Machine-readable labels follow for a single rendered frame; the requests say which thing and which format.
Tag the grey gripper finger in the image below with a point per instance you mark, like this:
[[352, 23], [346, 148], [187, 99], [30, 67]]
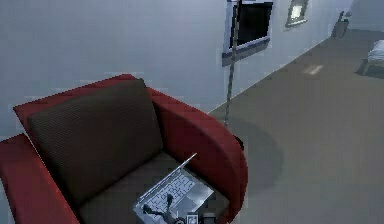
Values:
[[169, 198], [146, 209]]

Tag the red armchair with brown cushions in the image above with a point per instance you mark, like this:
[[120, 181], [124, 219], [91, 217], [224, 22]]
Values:
[[100, 133]]

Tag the silver laptop computer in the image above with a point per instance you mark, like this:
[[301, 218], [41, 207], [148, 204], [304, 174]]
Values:
[[196, 196]]

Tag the thin grey floor lamp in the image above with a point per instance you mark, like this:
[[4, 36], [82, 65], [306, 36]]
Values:
[[232, 63]]

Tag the small grey framed picture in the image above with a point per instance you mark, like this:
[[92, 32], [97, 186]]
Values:
[[296, 12]]

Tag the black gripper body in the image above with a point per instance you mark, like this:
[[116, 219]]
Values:
[[179, 221]]

